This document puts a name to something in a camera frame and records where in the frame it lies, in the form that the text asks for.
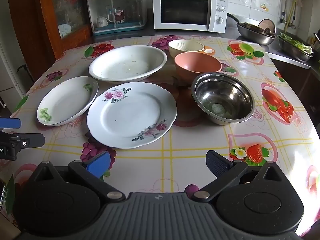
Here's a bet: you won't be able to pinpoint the white microwave oven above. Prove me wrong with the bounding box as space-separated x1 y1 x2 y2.
152 0 228 33

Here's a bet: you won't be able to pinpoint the white refrigerator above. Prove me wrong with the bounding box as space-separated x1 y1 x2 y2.
0 40 24 110

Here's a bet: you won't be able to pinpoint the cream ribbed bowl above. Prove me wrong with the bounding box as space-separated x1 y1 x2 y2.
168 39 205 60

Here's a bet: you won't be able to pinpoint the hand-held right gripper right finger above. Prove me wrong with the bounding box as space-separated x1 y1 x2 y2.
194 150 284 201

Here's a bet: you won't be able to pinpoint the steel basin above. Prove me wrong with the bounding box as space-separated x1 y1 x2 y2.
277 34 314 62

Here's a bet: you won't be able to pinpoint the white mug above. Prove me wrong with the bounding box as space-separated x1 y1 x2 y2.
96 16 112 28

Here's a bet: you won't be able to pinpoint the pink bowl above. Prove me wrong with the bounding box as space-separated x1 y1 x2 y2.
174 52 222 83

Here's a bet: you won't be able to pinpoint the steel pot with lid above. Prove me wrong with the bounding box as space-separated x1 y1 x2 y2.
226 12 277 46

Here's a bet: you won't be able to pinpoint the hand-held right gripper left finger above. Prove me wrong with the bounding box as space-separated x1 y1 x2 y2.
28 151 126 201

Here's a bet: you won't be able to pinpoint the green packet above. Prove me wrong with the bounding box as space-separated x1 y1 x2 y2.
0 174 16 215

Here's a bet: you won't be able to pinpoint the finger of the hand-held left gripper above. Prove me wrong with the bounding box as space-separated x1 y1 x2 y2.
0 117 22 130
0 133 46 153

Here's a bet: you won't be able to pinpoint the small orange and white dish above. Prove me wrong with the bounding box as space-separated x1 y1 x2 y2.
201 45 216 56

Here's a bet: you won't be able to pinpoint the white plate green print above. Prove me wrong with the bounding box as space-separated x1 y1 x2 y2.
36 76 99 127

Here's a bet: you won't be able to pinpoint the steel pot lid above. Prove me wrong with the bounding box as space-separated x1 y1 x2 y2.
257 18 277 37

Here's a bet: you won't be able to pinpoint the wooden glass-door cabinet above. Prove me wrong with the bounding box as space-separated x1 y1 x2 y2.
7 0 93 67

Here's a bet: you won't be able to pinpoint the green leafy vegetables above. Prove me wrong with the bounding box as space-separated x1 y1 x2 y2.
279 32 313 52

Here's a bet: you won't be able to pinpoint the white plate pink flowers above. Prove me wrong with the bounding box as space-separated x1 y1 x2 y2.
86 82 178 149

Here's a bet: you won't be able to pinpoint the large white deep plate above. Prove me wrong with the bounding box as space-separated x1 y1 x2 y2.
88 45 167 85

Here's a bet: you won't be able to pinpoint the clear plastic cup cabinet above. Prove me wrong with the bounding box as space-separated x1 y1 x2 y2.
86 0 147 36

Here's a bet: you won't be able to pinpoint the stainless steel bowl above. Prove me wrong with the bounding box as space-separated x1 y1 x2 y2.
191 72 256 126

